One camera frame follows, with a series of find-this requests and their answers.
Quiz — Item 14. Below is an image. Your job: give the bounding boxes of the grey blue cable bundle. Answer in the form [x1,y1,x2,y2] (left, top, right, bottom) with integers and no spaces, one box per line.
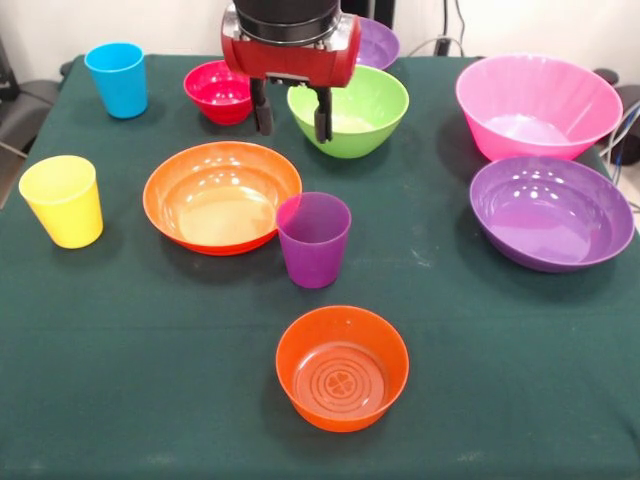
[598,99,640,214]

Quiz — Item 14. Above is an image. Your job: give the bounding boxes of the black office chair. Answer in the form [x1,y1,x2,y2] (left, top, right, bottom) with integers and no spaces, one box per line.
[0,34,64,206]

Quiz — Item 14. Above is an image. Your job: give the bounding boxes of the dark green table cloth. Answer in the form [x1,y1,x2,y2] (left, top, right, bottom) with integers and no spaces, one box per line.
[0,53,640,480]

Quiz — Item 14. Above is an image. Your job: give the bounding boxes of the green bowl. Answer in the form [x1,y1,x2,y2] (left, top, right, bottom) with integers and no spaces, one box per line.
[286,64,411,160]

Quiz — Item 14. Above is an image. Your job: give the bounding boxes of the blue plastic cup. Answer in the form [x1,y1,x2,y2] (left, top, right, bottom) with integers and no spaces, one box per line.
[83,41,150,120]

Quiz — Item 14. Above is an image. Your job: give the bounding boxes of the black hanging cable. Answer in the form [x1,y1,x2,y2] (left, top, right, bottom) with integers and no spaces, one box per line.
[452,0,467,54]

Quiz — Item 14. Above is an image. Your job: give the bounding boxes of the purple plastic cup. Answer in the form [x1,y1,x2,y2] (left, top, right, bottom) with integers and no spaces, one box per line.
[275,191,353,290]

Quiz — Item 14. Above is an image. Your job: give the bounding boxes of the red small bowl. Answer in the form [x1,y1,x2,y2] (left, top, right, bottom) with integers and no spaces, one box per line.
[182,59,254,126]

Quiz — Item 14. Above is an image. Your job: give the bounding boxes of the white cable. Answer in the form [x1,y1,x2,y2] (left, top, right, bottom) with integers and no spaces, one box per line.
[403,38,441,57]

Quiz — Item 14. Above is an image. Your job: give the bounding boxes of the orange small bowl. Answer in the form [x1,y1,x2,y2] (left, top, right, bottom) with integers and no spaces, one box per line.
[274,305,411,434]

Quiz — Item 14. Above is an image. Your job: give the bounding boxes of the yellow plastic cup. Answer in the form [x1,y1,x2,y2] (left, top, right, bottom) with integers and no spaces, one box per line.
[18,154,105,250]

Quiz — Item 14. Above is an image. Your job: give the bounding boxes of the purple rounded deep bowl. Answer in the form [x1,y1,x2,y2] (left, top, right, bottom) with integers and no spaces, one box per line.
[355,17,401,71]

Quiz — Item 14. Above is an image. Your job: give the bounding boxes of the orange wide shallow bowl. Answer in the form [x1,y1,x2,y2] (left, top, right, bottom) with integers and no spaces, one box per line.
[142,140,304,257]

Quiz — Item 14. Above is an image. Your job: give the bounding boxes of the purple wide shallow bowl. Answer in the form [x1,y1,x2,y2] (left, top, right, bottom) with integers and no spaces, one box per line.
[468,155,636,274]

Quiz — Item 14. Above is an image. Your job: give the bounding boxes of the pink large bowl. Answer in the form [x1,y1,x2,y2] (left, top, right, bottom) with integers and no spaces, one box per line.
[454,53,625,163]

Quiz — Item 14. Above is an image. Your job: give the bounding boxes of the black bulky object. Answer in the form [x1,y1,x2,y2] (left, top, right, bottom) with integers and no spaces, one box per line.
[613,84,640,169]

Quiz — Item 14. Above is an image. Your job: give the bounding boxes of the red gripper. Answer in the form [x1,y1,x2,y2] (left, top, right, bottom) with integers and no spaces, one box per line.
[221,13,362,144]

